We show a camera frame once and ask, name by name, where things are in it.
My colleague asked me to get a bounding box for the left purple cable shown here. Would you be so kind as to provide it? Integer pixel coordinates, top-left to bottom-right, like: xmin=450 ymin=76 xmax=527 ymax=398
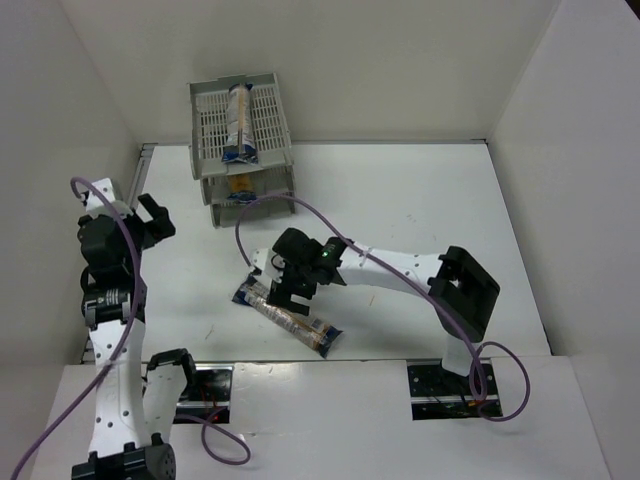
xmin=9 ymin=177 xmax=251 ymax=480

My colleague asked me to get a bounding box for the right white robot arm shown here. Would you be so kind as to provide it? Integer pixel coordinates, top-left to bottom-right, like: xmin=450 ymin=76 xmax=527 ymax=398
xmin=253 ymin=228 xmax=500 ymax=377

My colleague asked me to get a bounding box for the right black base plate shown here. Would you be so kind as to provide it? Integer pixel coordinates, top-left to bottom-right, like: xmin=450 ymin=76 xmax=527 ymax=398
xmin=407 ymin=361 xmax=503 ymax=421

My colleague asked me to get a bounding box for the purple cable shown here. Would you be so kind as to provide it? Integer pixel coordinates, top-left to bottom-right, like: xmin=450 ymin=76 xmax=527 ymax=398
xmin=9 ymin=177 xmax=251 ymax=480
xmin=234 ymin=195 xmax=531 ymax=424

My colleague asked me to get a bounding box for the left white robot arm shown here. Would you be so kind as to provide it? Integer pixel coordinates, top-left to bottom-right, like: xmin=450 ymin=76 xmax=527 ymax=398
xmin=71 ymin=194 xmax=195 ymax=479

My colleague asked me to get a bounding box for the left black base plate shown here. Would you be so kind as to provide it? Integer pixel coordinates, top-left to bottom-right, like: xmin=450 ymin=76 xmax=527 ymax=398
xmin=176 ymin=363 xmax=234 ymax=425

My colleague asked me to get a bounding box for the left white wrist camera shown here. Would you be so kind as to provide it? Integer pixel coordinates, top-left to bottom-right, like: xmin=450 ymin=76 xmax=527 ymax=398
xmin=81 ymin=178 xmax=133 ymax=219

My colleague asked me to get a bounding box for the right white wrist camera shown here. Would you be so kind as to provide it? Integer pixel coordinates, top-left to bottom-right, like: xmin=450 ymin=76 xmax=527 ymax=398
xmin=250 ymin=248 xmax=286 ymax=283

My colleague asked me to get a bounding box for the blue orange spaghetti bag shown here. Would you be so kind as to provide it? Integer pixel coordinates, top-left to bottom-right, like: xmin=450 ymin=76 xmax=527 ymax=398
xmin=227 ymin=174 xmax=257 ymax=204
xmin=221 ymin=83 xmax=258 ymax=164

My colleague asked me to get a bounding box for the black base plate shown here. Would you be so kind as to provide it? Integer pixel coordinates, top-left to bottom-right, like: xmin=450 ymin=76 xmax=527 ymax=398
xmin=176 ymin=363 xmax=234 ymax=425
xmin=407 ymin=361 xmax=503 ymax=421

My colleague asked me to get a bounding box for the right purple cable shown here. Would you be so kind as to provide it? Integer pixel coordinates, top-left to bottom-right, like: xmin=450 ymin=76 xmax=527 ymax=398
xmin=234 ymin=195 xmax=531 ymax=424

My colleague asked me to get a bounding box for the aluminium frame rail left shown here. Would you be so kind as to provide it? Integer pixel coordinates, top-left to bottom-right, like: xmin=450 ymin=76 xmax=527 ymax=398
xmin=77 ymin=144 xmax=155 ymax=366

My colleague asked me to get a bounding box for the grey stacked tray shelf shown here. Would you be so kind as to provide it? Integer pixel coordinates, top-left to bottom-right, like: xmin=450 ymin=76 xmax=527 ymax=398
xmin=189 ymin=73 xmax=295 ymax=228

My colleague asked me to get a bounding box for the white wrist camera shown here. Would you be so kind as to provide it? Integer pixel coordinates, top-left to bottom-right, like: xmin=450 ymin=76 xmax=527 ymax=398
xmin=81 ymin=178 xmax=133 ymax=219
xmin=250 ymin=248 xmax=286 ymax=283

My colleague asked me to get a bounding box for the blue silver spaghetti bag front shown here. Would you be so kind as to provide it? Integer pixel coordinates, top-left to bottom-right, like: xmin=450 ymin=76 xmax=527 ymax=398
xmin=232 ymin=275 xmax=343 ymax=359

